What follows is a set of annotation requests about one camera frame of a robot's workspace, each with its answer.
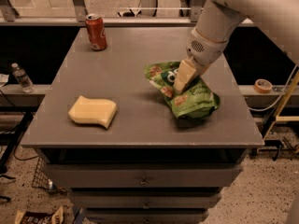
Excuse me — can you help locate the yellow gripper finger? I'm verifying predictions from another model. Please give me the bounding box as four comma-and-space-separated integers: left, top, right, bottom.
173, 59, 198, 94

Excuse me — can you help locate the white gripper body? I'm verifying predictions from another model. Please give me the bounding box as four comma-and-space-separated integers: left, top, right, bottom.
186, 28, 228, 76

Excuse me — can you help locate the green rice chip bag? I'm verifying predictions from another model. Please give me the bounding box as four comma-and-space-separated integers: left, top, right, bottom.
144, 62, 221, 119

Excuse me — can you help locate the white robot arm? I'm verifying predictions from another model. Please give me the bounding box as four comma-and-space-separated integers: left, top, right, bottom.
174, 0, 299, 94

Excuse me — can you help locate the brown snack bag on floor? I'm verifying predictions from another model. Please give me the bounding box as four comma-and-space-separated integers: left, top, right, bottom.
15, 207, 64, 224

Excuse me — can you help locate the tape roll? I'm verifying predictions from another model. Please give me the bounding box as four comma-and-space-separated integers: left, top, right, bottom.
254, 79, 273, 93

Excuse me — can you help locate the grey drawer cabinet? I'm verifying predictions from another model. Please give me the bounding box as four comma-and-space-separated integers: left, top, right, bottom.
21, 27, 263, 224

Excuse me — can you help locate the red soda can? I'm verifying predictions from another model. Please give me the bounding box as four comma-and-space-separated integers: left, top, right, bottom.
85, 14, 107, 50

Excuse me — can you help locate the yellow sponge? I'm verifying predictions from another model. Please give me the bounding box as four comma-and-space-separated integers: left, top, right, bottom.
68, 96, 117, 129

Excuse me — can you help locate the clear plastic water bottle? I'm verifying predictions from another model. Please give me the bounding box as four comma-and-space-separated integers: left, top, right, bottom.
11, 63, 35, 93

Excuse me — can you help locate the metal railing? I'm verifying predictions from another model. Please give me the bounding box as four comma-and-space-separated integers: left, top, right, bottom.
0, 0, 256, 28

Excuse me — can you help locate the yellow stand frame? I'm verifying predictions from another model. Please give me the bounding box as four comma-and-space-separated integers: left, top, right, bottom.
262, 71, 299, 139

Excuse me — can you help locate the wire basket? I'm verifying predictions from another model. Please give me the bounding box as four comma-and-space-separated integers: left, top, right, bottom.
32, 159, 51, 189

